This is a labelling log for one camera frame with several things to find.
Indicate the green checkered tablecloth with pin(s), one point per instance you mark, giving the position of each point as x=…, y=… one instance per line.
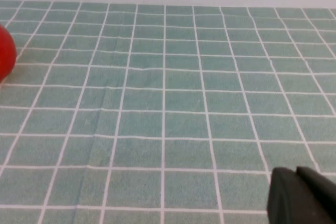
x=168, y=103

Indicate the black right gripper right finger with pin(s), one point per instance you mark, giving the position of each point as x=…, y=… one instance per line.
x=320, y=195

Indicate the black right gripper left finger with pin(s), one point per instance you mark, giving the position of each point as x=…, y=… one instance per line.
x=283, y=200

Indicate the red apple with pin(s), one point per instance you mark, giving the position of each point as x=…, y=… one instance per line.
x=5, y=51

